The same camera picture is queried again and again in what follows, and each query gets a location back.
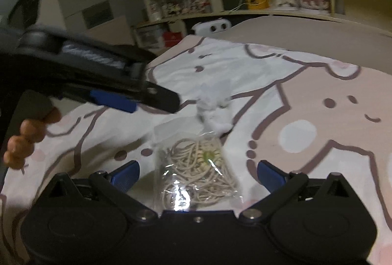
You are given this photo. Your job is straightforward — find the bag of rubber bands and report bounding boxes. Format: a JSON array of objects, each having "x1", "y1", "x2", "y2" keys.
[{"x1": 152, "y1": 117, "x2": 243, "y2": 212}]

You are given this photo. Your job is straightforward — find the white tissue bag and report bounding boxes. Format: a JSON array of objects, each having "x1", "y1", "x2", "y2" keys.
[{"x1": 196, "y1": 80, "x2": 233, "y2": 136}]

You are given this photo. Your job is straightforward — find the person's left hand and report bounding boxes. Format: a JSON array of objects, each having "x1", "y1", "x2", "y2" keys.
[{"x1": 3, "y1": 107, "x2": 62, "y2": 170}]

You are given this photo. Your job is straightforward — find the cartoon bear printed blanket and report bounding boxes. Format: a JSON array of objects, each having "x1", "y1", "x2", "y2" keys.
[{"x1": 1, "y1": 36, "x2": 391, "y2": 264}]

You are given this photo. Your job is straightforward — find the red box on shelf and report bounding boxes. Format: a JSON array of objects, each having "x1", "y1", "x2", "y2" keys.
[{"x1": 162, "y1": 31, "x2": 183, "y2": 48}]

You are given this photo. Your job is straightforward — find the yellow bucket on shelf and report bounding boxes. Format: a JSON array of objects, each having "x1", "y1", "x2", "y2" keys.
[{"x1": 246, "y1": 0, "x2": 270, "y2": 11}]

